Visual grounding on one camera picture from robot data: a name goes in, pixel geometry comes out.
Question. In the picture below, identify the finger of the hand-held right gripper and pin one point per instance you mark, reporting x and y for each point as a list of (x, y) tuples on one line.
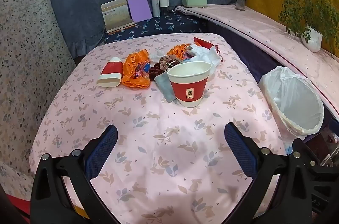
[(321, 187)]

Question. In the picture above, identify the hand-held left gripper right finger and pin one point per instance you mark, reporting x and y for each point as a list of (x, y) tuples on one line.
[(239, 152)]

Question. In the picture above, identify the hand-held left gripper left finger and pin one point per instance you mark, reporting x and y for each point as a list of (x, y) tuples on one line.
[(102, 152)]

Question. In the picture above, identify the red paper cup with emblem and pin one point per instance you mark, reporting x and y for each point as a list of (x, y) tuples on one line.
[(188, 91)]

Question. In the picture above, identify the bin with white liner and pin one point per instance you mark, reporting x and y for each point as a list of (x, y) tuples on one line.
[(296, 96)]

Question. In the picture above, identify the red and white paper cup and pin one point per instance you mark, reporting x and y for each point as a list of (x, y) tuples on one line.
[(112, 67)]

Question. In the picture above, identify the orange plastic bag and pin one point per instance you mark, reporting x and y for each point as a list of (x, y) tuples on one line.
[(132, 65), (178, 50)]

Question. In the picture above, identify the dark red velvet scrunchie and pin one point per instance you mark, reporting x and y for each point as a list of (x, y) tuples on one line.
[(155, 71)]

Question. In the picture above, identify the white knit glove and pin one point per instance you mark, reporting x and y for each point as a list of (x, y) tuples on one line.
[(206, 57)]

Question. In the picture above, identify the pink floral tablecloth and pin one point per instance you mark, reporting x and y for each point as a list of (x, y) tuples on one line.
[(159, 149)]

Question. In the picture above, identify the grey cloth pouch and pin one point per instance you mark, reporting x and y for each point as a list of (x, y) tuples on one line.
[(165, 86)]

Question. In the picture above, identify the purple cloth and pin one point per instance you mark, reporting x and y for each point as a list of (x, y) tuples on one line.
[(246, 54)]

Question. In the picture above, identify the brown scrunchie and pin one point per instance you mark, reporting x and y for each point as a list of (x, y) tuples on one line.
[(169, 58)]

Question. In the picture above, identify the red flat box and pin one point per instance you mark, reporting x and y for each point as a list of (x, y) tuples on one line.
[(202, 42)]

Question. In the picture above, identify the grey speckled cloth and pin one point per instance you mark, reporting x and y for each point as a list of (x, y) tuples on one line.
[(26, 54)]

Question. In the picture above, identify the pink speckled cloth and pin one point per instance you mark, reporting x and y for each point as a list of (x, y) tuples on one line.
[(251, 25)]

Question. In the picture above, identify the green plant in white pot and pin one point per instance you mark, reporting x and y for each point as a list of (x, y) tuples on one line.
[(312, 40)]

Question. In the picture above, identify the navy floral cloth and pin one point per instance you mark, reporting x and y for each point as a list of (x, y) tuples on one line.
[(172, 24)]

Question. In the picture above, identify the purple board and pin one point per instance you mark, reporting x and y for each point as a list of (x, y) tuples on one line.
[(139, 9)]

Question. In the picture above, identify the white bottle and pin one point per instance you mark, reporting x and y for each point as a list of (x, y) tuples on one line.
[(155, 5)]

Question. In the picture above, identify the green box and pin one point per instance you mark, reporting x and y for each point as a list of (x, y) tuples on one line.
[(194, 0)]

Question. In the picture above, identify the white jar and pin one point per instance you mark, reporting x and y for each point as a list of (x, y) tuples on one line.
[(164, 0)]

